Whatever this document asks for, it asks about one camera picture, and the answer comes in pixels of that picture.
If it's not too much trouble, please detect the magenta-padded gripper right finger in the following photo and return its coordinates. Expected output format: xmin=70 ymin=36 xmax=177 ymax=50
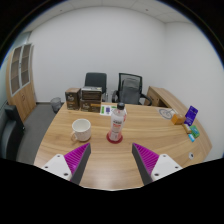
xmin=132 ymin=142 xmax=184 ymax=186

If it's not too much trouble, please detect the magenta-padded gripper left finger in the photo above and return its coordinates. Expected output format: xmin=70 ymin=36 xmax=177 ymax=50
xmin=41 ymin=142 xmax=92 ymax=186

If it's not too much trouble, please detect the clear drink bottle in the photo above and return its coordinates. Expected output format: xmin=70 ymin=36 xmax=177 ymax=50
xmin=109 ymin=102 xmax=128 ymax=142

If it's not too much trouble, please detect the white mug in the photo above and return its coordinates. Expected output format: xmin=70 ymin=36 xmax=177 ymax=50
xmin=70 ymin=118 xmax=92 ymax=143

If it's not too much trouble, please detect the small yellow box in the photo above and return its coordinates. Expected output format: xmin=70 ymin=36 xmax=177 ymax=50
xmin=182 ymin=123 xmax=193 ymax=135

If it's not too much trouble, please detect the flat round red coaster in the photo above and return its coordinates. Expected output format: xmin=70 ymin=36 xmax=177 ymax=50
xmin=106 ymin=130 xmax=124 ymax=145

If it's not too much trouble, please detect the green box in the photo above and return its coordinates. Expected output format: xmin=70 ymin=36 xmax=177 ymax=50
xmin=189 ymin=125 xmax=201 ymax=139

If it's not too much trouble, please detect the orange-brown box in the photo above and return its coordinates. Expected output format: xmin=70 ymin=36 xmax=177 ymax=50
xmin=171 ymin=113 xmax=187 ymax=126

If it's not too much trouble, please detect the grey waste bin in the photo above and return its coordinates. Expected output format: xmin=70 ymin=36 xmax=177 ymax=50
xmin=49 ymin=96 xmax=63 ymax=114

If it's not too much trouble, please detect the purple standing sign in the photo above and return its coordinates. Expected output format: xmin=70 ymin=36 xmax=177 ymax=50
xmin=184 ymin=105 xmax=199 ymax=127

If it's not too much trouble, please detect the black armchair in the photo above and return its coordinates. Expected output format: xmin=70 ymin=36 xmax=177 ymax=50
xmin=0 ymin=104 xmax=26 ymax=162

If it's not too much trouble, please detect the tall dark brown carton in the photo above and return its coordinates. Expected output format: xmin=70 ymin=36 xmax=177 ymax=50
xmin=64 ymin=87 xmax=82 ymax=111

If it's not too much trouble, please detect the white sheet with coloured stickers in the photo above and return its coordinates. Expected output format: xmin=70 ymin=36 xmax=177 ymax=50
xmin=99 ymin=104 xmax=118 ymax=117

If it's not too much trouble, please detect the wooden side desk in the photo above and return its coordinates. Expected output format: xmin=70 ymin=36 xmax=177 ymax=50
xmin=146 ymin=86 xmax=183 ymax=108

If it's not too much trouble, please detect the flat dark brown carton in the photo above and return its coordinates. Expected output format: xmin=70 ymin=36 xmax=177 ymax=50
xmin=80 ymin=86 xmax=103 ymax=102

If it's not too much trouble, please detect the wooden cabinet with glass doors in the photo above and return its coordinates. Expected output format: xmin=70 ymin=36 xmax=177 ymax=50
xmin=4 ymin=43 xmax=37 ymax=123

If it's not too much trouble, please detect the mesh office chair, grey jacket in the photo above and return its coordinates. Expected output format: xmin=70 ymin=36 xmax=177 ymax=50
xmin=111 ymin=72 xmax=153 ymax=106

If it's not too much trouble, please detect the black office chair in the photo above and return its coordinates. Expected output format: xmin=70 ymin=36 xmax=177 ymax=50
xmin=83 ymin=72 xmax=108 ymax=103

